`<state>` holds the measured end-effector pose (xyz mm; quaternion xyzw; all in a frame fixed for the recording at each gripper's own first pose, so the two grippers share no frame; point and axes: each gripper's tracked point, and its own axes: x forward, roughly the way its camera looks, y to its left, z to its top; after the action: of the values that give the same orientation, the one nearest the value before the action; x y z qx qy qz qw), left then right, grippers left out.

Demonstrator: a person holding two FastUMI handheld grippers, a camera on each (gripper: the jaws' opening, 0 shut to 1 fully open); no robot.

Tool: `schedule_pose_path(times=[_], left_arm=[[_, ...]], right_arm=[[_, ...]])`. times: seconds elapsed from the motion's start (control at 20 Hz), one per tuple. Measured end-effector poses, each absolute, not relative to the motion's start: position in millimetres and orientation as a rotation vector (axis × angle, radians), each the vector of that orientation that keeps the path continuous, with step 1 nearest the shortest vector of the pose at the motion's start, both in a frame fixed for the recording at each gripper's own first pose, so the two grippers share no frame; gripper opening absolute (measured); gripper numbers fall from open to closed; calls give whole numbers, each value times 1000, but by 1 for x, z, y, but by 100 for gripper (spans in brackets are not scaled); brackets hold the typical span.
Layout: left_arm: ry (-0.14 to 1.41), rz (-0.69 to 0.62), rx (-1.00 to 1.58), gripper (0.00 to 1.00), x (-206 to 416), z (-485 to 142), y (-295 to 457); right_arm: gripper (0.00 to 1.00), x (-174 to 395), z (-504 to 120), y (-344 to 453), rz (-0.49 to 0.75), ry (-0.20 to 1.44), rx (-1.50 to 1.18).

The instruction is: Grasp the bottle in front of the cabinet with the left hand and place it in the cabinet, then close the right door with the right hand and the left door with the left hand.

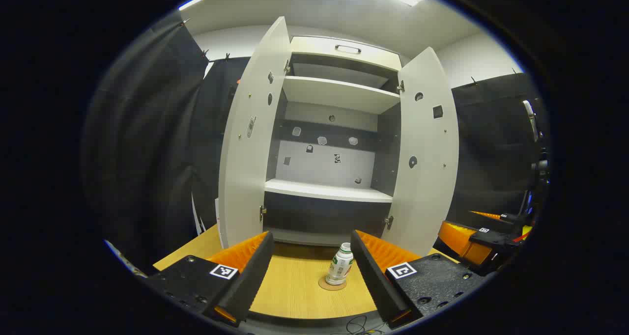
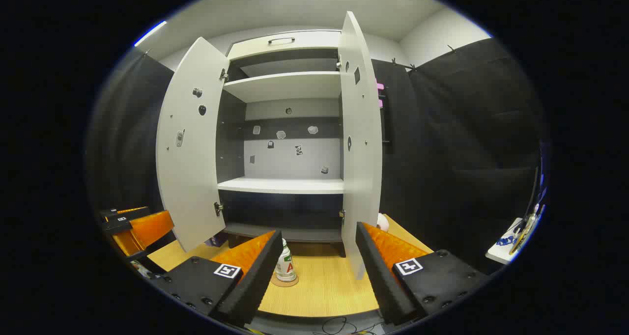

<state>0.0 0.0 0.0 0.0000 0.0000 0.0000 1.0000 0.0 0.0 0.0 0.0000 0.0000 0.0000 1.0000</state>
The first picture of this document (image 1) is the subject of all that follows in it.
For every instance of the white cabinet door with stickers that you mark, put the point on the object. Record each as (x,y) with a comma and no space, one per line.
(250,168)

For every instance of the thin ceiling light strip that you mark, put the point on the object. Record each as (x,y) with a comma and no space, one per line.
(191,2)

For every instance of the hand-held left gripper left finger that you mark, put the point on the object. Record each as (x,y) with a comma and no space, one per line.
(250,281)

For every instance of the white plastic drink bottle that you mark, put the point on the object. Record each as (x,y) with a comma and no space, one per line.
(339,268)

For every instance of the white cabinet with grey interior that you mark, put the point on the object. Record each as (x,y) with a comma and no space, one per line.
(324,190)

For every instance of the round cork coaster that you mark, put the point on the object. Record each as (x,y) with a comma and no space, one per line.
(333,288)

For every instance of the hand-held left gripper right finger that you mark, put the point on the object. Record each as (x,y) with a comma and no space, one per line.
(376,286)

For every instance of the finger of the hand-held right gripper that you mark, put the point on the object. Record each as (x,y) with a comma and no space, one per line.
(491,239)
(511,217)

